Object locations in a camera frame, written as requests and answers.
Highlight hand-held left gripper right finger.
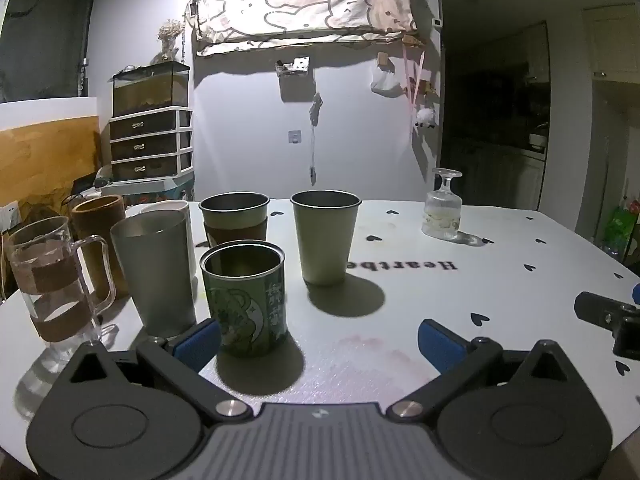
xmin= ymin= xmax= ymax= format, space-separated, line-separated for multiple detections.
xmin=387 ymin=318 xmax=589 ymax=418

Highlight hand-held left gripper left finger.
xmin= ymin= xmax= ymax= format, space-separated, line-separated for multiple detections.
xmin=49 ymin=318 xmax=253 ymax=419

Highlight clear stemmed glass cup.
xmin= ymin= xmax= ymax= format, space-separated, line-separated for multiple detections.
xmin=422 ymin=167 xmax=464 ymax=241

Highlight green printed metal cup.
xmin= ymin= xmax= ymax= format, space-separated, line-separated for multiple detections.
xmin=200 ymin=241 xmax=289 ymax=359

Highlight metal cup with brown sleeve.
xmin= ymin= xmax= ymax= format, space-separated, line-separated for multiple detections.
xmin=198 ymin=192 xmax=271 ymax=252

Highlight white cup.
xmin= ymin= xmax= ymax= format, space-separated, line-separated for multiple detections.
xmin=139 ymin=199 xmax=197 ymax=281

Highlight cream metal cup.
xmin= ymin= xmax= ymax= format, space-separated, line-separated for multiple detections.
xmin=290 ymin=189 xmax=362 ymax=287

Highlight brown wooden cup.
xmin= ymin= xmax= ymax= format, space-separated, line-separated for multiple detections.
xmin=69 ymin=195 xmax=126 ymax=301

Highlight green plastic bag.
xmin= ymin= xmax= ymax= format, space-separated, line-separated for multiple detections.
xmin=602 ymin=199 xmax=634 ymax=257

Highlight grey metal tumbler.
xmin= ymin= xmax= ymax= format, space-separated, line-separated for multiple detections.
xmin=109 ymin=209 xmax=199 ymax=339

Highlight teal patterned box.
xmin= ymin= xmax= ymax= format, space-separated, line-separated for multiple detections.
xmin=100 ymin=170 xmax=196 ymax=209

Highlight glass mug with brown bands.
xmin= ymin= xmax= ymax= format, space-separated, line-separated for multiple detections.
xmin=5 ymin=216 xmax=119 ymax=356

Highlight plastic drawer unit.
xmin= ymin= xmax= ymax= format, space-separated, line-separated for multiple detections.
xmin=108 ymin=106 xmax=195 ymax=182

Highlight wooden board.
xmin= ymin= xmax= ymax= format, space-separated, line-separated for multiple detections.
xmin=0 ymin=115 xmax=101 ymax=232

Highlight glass fish tank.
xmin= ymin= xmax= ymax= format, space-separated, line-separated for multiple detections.
xmin=112 ymin=61 xmax=191 ymax=117

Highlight pink hanging ribbons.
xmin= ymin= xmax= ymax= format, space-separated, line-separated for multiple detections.
xmin=402 ymin=44 xmax=427 ymax=122

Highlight white hanging bag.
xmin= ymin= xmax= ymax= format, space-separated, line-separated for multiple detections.
xmin=370 ymin=66 xmax=401 ymax=95

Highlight dried flowers in vase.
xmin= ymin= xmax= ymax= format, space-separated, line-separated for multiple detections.
xmin=157 ymin=18 xmax=184 ymax=65

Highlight dark curtain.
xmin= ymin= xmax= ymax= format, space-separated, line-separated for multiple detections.
xmin=0 ymin=0 xmax=99 ymax=104

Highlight wall socket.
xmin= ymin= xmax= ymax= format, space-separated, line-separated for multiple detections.
xmin=0 ymin=200 xmax=22 ymax=234

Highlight white wall cabinet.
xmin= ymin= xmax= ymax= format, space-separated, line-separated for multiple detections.
xmin=582 ymin=6 xmax=640 ymax=79

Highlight grey hanging string toy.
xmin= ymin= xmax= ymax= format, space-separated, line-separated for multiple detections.
xmin=305 ymin=92 xmax=325 ymax=187

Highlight metal wall bracket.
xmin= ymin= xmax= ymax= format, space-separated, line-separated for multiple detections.
xmin=276 ymin=55 xmax=311 ymax=79

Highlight printed cloth on wall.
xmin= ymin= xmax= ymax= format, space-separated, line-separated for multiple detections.
xmin=185 ymin=0 xmax=419 ymax=56

